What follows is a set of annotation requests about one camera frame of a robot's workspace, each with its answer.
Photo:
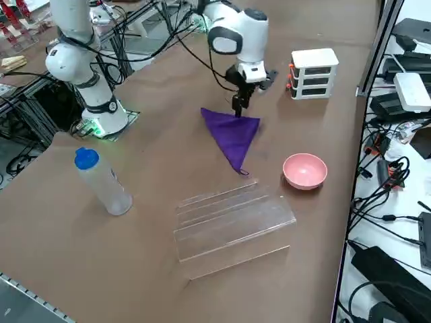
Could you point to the black flat box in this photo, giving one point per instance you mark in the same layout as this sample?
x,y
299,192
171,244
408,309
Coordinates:
x,y
415,28

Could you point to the large black power adapter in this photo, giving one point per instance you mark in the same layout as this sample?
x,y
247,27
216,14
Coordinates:
x,y
380,269

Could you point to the clear bottle with blue cap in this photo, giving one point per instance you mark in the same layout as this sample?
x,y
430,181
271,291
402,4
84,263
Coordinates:
x,y
107,191

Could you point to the wooden blocks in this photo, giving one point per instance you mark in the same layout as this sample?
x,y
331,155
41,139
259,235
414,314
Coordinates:
x,y
15,63

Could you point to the red stand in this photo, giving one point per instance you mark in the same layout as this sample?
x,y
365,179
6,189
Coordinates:
x,y
10,13

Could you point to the purple cloth towel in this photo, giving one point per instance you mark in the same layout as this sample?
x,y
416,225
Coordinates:
x,y
232,138

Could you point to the black bar device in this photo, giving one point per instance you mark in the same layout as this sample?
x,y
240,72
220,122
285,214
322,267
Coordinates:
x,y
425,235

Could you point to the black metal frame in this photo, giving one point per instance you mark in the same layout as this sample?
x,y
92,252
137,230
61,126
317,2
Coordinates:
x,y
40,111

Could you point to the aluminium table rail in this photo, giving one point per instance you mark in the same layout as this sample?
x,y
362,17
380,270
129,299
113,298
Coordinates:
x,y
20,292

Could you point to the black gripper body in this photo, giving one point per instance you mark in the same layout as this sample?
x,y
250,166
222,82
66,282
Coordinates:
x,y
235,75

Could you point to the clear acrylic stepped rack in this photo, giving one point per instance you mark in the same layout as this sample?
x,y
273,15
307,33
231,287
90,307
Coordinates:
x,y
235,232

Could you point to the aluminium frame post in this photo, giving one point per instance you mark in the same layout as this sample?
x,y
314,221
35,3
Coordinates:
x,y
380,43

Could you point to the black and orange connector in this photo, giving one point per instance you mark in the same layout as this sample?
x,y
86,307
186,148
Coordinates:
x,y
384,171

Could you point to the white mini drawer cabinet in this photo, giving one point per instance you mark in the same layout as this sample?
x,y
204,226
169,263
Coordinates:
x,y
314,57

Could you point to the white power adapter box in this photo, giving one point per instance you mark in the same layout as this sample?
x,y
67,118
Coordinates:
x,y
412,91

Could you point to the pink bowl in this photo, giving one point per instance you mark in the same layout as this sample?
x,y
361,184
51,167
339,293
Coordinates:
x,y
304,171

